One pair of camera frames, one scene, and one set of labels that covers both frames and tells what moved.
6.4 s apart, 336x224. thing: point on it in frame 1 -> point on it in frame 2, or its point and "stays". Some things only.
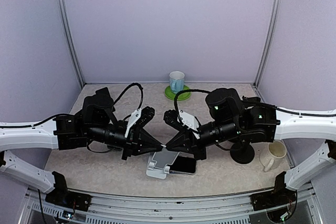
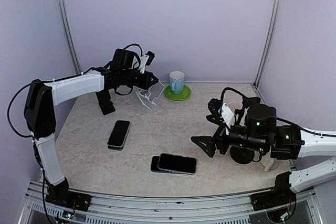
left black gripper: x=134 y=141 -> x=146 y=83
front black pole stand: x=242 y=152 stays
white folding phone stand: x=159 y=162 -> x=147 y=96
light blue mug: x=177 y=81 stays
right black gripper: x=185 y=141 -> x=210 y=141
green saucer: x=181 y=96 stays
